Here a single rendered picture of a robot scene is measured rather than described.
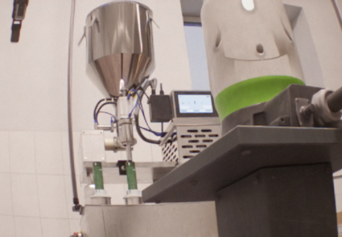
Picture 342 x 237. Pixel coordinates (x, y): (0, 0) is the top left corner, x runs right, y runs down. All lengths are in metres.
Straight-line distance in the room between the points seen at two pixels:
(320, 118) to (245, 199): 0.13
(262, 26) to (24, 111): 2.70
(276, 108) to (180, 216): 0.89
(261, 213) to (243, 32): 0.23
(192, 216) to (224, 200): 0.80
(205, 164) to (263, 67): 0.15
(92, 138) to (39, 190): 1.42
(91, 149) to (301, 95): 1.20
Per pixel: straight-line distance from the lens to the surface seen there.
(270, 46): 0.58
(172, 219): 1.37
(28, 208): 3.00
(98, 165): 1.52
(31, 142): 3.10
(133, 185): 1.52
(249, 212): 0.53
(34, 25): 3.51
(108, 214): 1.34
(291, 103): 0.51
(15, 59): 3.37
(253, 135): 0.43
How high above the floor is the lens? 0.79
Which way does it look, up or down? 21 degrees up
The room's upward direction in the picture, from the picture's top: 6 degrees counter-clockwise
